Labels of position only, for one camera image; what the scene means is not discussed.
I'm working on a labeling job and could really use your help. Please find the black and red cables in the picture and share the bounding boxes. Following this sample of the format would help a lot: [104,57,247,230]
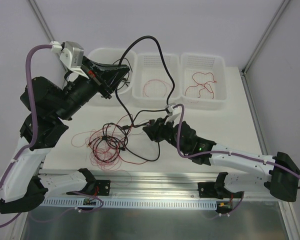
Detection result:
[71,109,162,173]

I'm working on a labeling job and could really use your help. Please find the right white perforated basket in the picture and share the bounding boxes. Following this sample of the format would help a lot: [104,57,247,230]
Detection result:
[180,53,228,111]

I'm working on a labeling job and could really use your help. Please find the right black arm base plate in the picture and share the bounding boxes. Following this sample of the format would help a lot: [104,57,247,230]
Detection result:
[197,182,218,198]

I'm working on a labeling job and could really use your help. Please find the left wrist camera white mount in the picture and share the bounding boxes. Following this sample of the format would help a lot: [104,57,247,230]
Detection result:
[50,41,87,77]

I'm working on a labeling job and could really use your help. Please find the middle white perforated basket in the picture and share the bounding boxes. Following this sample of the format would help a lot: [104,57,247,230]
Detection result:
[132,53,181,109]

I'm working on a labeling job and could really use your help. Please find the aluminium frame post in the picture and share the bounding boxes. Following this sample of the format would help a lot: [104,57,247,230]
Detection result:
[242,0,292,77]
[26,0,56,42]

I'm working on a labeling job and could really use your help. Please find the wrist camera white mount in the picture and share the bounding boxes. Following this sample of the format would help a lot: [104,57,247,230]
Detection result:
[50,41,87,77]
[164,103,182,124]

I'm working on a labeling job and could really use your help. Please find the solid white plastic bin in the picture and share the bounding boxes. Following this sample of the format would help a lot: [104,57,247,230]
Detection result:
[84,47,137,106]

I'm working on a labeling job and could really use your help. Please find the left aluminium frame post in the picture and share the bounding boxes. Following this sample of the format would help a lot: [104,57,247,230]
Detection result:
[26,0,56,42]

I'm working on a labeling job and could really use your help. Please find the white perforated basket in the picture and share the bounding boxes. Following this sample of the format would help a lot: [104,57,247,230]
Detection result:
[180,53,228,111]
[132,53,181,109]

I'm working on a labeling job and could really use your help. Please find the right aluminium frame post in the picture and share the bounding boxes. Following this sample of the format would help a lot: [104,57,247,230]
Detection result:
[242,0,292,77]

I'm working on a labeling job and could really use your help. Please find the white slotted cable duct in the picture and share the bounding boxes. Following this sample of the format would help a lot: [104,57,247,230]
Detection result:
[41,197,217,211]

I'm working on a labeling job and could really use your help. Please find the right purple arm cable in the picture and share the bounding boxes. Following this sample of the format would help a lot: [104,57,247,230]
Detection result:
[173,104,300,190]

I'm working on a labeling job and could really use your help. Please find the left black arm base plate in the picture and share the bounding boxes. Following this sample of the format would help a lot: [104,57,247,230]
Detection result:
[94,180,111,196]

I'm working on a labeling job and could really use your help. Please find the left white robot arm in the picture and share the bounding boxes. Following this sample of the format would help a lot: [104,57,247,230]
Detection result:
[0,57,130,214]

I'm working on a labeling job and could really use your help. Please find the thin red wire loop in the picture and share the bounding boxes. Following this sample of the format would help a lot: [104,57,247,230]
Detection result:
[142,78,173,99]

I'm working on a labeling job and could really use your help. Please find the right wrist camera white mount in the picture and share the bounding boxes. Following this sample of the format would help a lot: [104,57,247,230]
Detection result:
[164,103,182,124]

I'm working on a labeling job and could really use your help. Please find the red wire in right basket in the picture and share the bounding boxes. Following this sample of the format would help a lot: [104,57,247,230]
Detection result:
[184,71,218,103]

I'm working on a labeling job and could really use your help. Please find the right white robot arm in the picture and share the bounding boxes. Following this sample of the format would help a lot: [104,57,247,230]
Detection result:
[142,118,300,202]

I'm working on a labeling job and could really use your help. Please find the aluminium mounting rail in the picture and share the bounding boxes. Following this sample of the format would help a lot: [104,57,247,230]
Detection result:
[38,167,290,201]

